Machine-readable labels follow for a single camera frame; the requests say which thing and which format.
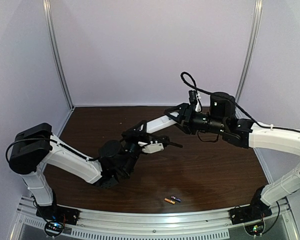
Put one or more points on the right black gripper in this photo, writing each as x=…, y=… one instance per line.
x=185, y=118

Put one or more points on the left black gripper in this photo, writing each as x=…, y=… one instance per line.
x=142, y=136

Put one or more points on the white remote control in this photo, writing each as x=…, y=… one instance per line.
x=159, y=124

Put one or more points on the orange AA battery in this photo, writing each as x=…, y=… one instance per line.
x=169, y=201

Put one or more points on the purple AA battery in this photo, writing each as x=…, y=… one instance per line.
x=174, y=198

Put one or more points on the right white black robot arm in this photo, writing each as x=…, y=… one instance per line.
x=245, y=133

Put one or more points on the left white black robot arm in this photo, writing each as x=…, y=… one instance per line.
x=116, y=158

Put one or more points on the right controller board with LEDs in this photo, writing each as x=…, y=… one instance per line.
x=255, y=229

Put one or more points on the controller board with leds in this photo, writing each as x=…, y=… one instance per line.
x=255, y=229
x=53, y=228

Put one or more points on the left controller board with LEDs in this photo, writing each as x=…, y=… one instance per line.
x=53, y=228

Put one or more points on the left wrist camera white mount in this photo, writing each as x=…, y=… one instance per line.
x=152, y=147

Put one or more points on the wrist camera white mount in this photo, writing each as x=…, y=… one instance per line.
x=152, y=147
x=195, y=101

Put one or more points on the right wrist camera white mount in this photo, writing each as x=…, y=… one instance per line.
x=195, y=101

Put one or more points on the curved aluminium front rail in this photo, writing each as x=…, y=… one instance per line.
x=162, y=223

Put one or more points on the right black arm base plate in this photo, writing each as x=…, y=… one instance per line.
x=249, y=213

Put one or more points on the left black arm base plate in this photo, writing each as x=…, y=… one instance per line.
x=59, y=214

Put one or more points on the right aluminium frame post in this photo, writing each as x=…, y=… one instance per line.
x=253, y=37

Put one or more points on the aluminium frame post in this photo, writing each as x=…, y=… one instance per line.
x=253, y=37
x=56, y=54

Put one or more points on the white slotted cable duct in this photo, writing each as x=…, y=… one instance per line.
x=30, y=228

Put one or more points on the left aluminium frame post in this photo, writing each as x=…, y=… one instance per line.
x=56, y=54

